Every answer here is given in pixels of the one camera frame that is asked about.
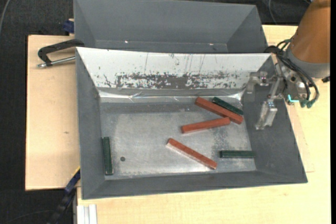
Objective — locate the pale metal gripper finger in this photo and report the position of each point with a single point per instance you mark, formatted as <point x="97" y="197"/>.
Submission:
<point x="258" y="79"/>
<point x="267" y="112"/>

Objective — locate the dark green flat block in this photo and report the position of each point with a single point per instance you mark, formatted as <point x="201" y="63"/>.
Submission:
<point x="107" y="156"/>
<point x="236" y="154"/>
<point x="228" y="106"/>

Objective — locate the red-brown flat block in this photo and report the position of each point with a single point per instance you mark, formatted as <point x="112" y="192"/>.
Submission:
<point x="191" y="153"/>
<point x="218" y="110"/>
<point x="204" y="125"/>

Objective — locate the grey metal bin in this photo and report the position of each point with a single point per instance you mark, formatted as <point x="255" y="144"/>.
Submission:
<point x="157" y="21"/>

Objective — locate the black cylinder on white bracket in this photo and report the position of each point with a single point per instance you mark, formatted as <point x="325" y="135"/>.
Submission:
<point x="326" y="79"/>

